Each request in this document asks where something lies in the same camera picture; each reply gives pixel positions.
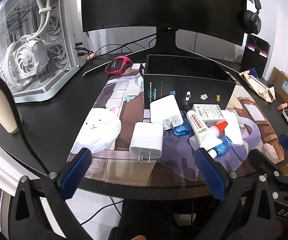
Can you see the small pink cylinder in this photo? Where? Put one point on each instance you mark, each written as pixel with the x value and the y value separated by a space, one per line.
pixel 282 106

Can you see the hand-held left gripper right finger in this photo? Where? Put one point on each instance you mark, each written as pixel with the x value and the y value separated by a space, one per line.
pixel 210 175

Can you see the glue bottle with red cap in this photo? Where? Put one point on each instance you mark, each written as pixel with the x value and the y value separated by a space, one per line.
pixel 221 126

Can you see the printed desk mat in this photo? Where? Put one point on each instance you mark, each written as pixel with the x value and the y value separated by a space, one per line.
pixel 179 170

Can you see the small display device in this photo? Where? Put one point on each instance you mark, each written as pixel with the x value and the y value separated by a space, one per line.
pixel 253 57

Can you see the white medicine box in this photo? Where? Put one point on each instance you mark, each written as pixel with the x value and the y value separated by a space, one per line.
pixel 209 112

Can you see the white charger with prongs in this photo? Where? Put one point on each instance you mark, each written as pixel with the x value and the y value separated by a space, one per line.
pixel 146 140

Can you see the red computer mouse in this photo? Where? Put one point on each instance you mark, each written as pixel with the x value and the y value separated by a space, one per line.
pixel 116 66

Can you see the black headphones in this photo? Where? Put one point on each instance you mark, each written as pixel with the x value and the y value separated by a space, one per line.
pixel 252 20

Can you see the black curved monitor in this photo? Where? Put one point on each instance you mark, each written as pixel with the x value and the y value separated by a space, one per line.
pixel 159 2

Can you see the blue eye drop bottle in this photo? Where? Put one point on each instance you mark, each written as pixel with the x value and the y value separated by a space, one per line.
pixel 180 130
pixel 222 150

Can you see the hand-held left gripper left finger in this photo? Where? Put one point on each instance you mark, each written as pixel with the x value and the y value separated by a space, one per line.
pixel 75 175

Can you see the crumpled paper bag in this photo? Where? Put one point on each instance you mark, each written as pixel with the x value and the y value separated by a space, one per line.
pixel 258 85

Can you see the black cardboard box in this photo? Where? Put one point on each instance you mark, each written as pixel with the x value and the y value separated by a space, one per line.
pixel 196 87

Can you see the white computer case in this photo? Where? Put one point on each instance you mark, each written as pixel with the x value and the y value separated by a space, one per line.
pixel 34 42

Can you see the large white square charger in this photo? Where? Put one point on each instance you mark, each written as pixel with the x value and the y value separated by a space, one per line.
pixel 165 108

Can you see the white ointment tube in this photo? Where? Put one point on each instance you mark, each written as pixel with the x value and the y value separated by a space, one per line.
pixel 199 127

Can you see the cardboard box with label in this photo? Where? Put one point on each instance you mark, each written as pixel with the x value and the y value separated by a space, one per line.
pixel 278 80

